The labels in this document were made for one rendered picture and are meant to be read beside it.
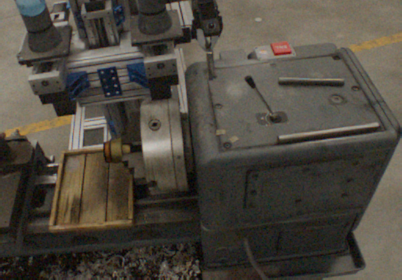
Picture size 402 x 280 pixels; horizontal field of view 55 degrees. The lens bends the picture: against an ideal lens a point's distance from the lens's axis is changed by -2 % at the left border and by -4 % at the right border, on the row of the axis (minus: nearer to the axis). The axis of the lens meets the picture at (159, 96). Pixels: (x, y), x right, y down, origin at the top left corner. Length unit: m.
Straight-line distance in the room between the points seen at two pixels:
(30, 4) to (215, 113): 0.89
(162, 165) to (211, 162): 0.18
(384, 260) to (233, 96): 1.50
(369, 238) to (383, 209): 0.22
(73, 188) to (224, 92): 0.69
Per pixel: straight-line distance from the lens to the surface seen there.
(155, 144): 1.19
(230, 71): 1.33
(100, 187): 1.53
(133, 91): 1.89
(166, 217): 1.44
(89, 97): 1.92
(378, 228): 2.54
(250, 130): 1.14
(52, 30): 1.76
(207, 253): 1.60
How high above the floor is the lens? 2.11
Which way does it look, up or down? 43 degrees down
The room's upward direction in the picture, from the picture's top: 9 degrees counter-clockwise
